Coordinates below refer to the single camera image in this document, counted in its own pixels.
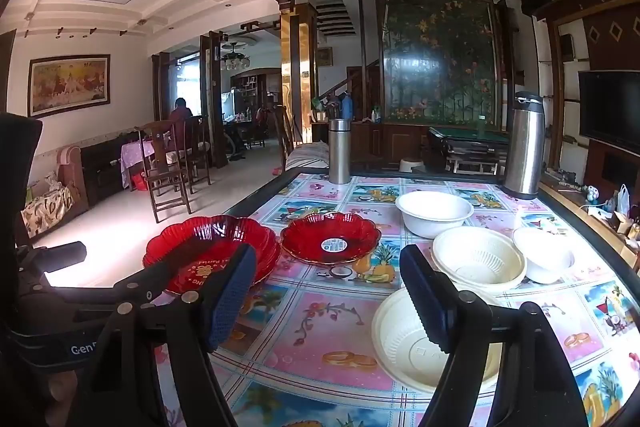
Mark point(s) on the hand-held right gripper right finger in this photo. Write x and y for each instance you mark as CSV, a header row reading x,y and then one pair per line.
x,y
429,302

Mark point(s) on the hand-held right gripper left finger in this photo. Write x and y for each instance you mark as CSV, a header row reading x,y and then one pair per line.
x,y
231,294

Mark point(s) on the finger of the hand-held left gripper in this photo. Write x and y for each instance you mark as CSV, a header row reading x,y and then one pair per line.
x,y
55,257
110,284

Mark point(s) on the cream ribbed plastic bowl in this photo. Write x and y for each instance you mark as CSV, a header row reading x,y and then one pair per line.
x,y
400,347
475,257

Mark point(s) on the large red glass plate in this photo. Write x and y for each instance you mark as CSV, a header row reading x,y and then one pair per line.
x,y
200,237

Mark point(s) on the white plastic bowl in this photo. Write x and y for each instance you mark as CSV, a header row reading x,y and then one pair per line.
x,y
545,262
430,219

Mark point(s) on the red glass plate with sticker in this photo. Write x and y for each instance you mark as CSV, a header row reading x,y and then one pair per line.
x,y
310,234

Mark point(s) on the person's left hand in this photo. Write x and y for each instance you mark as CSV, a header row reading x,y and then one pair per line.
x,y
59,387

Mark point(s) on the floral sofa cushion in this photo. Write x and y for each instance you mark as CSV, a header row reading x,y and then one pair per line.
x,y
47,207

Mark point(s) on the fruit printed tablecloth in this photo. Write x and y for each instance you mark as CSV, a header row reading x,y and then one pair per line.
x,y
320,322

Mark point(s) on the dark wooden chair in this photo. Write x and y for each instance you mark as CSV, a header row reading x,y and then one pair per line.
x,y
165,179
197,152

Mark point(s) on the pink cloth dining table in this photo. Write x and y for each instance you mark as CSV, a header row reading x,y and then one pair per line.
x,y
135,154

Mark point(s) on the white plastic stool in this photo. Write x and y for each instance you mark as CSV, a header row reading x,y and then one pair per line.
x,y
412,164

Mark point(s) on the green mahjong table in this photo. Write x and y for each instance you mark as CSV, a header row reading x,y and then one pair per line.
x,y
467,142

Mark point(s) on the slim stainless steel thermos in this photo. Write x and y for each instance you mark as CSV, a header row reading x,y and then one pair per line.
x,y
340,157

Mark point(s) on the large stainless steel flask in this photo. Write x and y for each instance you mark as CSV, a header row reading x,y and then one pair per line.
x,y
522,147

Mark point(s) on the small toy figurine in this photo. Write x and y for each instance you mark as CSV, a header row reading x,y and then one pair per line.
x,y
592,194

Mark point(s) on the blue bottle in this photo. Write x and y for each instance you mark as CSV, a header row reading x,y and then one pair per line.
x,y
347,107

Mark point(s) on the chandelier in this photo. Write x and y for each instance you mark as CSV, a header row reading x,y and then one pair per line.
x,y
235,57

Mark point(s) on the painted glass screen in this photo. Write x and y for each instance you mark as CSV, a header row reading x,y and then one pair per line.
x,y
435,57

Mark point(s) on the small framed picture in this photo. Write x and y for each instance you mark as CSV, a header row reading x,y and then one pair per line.
x,y
325,56

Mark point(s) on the black flat television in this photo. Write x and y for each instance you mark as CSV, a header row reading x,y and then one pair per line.
x,y
610,107

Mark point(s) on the framed wall painting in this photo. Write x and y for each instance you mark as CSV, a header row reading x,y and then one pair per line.
x,y
68,84

